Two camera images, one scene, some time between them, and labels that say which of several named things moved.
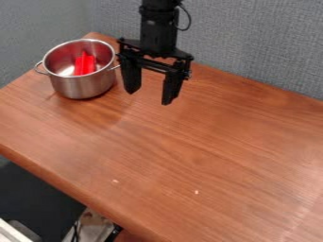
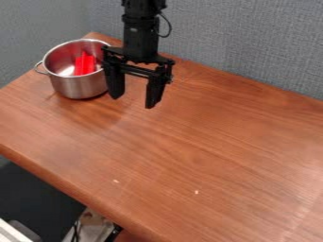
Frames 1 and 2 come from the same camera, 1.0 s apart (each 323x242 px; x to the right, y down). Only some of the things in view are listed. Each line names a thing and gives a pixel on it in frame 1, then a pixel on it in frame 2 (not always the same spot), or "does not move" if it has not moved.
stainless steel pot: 58,64 does not move
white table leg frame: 91,228 does not move
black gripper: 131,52 → 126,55
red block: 84,63 does not move
